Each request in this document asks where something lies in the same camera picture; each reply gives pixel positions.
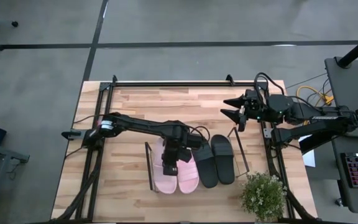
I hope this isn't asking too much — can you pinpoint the potted green plant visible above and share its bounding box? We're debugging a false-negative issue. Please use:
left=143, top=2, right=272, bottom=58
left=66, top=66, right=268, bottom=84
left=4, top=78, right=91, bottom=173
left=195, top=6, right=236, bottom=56
left=240, top=171, right=289, bottom=223

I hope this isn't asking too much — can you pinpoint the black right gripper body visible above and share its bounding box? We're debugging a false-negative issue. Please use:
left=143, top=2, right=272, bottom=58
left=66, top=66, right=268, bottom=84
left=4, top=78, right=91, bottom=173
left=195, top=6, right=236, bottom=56
left=238, top=89, right=269, bottom=132

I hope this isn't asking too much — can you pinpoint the pink slide sandal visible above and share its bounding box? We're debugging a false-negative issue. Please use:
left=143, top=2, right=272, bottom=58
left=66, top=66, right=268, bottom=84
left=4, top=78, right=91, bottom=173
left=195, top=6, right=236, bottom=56
left=151, top=136, right=178, bottom=195
left=175, top=149, right=200, bottom=195

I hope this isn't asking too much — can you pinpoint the black metal rig frame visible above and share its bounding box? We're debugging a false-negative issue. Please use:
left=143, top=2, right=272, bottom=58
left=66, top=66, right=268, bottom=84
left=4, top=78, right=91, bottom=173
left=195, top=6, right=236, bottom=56
left=52, top=73, right=319, bottom=224

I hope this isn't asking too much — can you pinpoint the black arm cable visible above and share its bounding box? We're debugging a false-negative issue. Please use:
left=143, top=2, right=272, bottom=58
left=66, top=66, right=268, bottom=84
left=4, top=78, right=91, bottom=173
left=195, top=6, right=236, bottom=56
left=187, top=125, right=211, bottom=141
left=253, top=72, right=288, bottom=105

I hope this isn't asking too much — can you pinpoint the grey desk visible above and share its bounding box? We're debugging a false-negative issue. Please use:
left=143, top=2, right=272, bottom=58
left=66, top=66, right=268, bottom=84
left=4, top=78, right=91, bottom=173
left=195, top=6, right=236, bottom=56
left=330, top=136, right=358, bottom=216
left=324, top=57, right=358, bottom=138

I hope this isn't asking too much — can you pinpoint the black slide sandal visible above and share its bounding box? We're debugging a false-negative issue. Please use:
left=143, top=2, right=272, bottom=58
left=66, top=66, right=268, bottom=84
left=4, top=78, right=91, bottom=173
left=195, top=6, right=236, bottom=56
left=210, top=134, right=236, bottom=185
left=191, top=141, right=220, bottom=189

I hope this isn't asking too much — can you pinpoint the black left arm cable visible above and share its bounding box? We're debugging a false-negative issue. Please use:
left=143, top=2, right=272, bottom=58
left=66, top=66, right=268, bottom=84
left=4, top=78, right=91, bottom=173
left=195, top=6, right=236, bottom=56
left=187, top=125, right=211, bottom=141

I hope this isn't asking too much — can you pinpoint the black pole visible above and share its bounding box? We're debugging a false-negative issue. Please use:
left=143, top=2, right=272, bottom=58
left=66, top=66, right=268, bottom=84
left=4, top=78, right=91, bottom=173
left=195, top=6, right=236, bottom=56
left=335, top=29, right=358, bottom=68

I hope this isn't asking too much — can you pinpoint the yellow cable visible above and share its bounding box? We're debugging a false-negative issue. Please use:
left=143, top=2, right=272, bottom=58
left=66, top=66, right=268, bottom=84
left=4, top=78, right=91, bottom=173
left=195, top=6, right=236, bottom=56
left=296, top=85, right=336, bottom=107

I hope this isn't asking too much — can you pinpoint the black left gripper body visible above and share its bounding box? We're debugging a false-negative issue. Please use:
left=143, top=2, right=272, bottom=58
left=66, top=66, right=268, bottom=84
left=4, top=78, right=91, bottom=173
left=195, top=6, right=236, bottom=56
left=162, top=146, right=193, bottom=177

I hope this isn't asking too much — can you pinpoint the white paper sheet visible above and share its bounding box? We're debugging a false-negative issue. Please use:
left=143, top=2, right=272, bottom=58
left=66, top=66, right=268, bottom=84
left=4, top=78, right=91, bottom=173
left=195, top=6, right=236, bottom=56
left=298, top=134, right=317, bottom=169

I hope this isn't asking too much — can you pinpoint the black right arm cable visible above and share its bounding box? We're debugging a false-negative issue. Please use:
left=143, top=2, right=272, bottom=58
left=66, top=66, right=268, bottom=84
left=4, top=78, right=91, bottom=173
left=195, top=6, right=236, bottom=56
left=253, top=72, right=288, bottom=105

